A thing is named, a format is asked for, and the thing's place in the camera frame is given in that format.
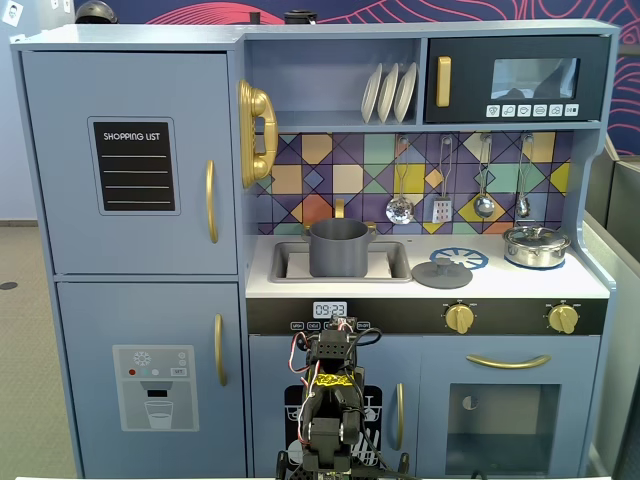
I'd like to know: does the blue toy kitchen unit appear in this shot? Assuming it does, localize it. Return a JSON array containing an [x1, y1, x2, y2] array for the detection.
[[9, 19, 621, 479]]

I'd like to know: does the metal slotted spatula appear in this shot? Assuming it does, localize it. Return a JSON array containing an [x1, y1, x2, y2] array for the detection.
[[431, 135, 456, 224]]

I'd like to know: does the grey toy plate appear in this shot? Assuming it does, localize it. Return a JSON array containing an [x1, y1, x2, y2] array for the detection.
[[393, 61, 418, 124], [377, 62, 400, 125], [360, 62, 384, 125]]

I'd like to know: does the upper blue fridge door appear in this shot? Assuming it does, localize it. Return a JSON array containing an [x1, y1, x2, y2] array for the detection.
[[20, 49, 239, 275]]

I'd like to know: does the metal skimmer spoon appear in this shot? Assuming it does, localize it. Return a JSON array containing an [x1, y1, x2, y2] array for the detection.
[[384, 135, 416, 225]]

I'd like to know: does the blue oven door with window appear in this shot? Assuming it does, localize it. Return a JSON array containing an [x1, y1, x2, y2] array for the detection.
[[419, 335, 601, 479]]

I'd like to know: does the gold stove knob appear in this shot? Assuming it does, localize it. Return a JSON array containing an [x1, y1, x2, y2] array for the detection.
[[547, 303, 581, 335], [444, 303, 476, 335]]

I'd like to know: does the dark helmet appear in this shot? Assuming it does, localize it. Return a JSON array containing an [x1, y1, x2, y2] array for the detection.
[[74, 0, 119, 25]]

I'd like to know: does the gray plastic pot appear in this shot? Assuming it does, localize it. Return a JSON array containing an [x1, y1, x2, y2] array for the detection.
[[301, 218, 379, 278]]

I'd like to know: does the gold dishwasher handle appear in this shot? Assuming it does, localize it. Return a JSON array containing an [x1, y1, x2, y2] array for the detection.
[[394, 383, 405, 451]]

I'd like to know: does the shiny steel pot lid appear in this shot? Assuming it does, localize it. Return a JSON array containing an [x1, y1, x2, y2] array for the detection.
[[504, 224, 568, 245]]

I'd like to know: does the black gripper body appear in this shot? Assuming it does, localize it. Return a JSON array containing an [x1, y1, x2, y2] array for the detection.
[[305, 329, 362, 375]]

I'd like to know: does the black dishwasher sticker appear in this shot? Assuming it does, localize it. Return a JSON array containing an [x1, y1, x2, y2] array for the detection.
[[283, 383, 384, 469]]

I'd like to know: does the lower blue fridge door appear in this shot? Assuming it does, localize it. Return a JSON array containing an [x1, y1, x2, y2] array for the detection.
[[55, 280, 247, 479]]

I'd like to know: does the gold toy faucet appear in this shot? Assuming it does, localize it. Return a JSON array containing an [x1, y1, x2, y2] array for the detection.
[[299, 198, 380, 241]]

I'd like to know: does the blue dishwasher door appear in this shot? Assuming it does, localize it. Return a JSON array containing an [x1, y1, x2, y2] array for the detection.
[[248, 334, 422, 479]]

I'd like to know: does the gold toy telephone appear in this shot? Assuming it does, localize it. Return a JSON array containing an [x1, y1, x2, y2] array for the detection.
[[237, 78, 279, 190]]

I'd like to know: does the metal ladle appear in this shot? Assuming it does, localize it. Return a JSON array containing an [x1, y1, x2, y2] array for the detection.
[[472, 133, 496, 219]]

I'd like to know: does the metal whisk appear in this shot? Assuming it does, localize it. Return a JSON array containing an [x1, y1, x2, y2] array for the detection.
[[514, 132, 532, 219]]

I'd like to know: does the black microwave door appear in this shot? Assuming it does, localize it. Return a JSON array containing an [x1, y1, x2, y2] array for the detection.
[[423, 34, 612, 125]]

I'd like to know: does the blue fridge door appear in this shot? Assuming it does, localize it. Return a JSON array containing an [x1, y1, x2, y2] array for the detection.
[[55, 280, 247, 479], [20, 49, 239, 275]]

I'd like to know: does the gold oven handle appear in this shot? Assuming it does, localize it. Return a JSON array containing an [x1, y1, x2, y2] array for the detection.
[[465, 353, 552, 370]]

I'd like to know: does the black shopping list board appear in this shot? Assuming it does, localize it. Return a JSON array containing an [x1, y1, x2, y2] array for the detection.
[[87, 116, 182, 217]]

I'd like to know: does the black control panel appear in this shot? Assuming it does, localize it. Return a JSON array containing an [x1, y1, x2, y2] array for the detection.
[[245, 298, 609, 337]]

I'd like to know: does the gray round lid with knob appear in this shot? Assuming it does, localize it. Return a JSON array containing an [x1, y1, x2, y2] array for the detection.
[[411, 258, 474, 289]]

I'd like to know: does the gold fridge door handle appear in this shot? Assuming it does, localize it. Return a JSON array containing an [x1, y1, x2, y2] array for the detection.
[[213, 313, 228, 387], [204, 159, 220, 245]]

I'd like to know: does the digital clock display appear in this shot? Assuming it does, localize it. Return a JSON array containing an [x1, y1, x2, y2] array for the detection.
[[312, 301, 348, 320]]

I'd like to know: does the grey toy sink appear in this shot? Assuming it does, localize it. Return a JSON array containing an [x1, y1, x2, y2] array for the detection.
[[270, 240, 413, 284]]

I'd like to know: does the red white black cable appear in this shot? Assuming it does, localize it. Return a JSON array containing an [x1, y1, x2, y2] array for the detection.
[[288, 329, 324, 444]]

